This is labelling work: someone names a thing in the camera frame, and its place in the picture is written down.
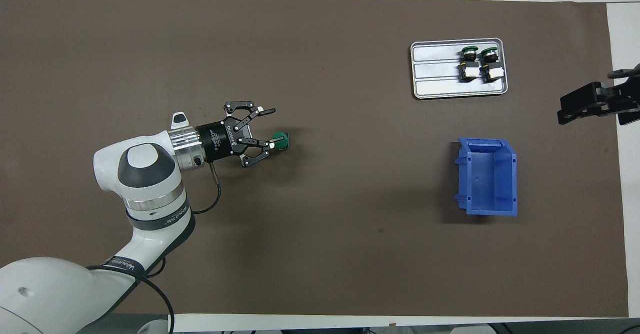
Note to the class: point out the green push button switch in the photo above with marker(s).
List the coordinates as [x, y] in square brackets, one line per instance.
[469, 68]
[491, 68]
[281, 140]

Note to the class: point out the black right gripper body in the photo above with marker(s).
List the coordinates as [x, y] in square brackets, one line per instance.
[630, 99]

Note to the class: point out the brown table mat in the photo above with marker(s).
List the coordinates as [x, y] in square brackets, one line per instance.
[350, 48]

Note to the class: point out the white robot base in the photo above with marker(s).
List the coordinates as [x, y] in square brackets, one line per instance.
[475, 330]
[152, 327]

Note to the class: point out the silver metal tray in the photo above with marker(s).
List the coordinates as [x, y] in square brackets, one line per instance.
[425, 89]

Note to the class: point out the blue plastic storage bin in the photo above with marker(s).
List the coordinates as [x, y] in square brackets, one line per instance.
[492, 184]

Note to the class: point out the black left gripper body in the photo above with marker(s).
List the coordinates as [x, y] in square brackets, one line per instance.
[215, 141]

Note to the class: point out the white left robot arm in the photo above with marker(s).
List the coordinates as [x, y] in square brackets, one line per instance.
[50, 289]

